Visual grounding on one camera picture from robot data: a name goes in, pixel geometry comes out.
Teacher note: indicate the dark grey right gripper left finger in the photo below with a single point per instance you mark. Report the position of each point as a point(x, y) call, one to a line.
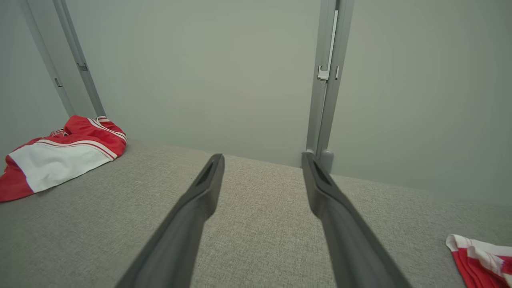
point(184, 224)

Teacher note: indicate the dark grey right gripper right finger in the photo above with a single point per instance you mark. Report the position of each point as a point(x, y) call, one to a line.
point(348, 236)

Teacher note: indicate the red jersey with white sleeves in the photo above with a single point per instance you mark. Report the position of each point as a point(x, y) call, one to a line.
point(60, 160)

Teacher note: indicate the red Bulls 23 shorts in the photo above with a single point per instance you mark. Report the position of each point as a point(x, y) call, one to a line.
point(486, 264)

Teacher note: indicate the grey metal partition post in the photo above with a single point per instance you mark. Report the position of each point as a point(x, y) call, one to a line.
point(340, 100)
point(320, 100)

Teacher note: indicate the grey metal corner post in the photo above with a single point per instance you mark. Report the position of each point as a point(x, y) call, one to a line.
point(48, 68)
point(80, 60)

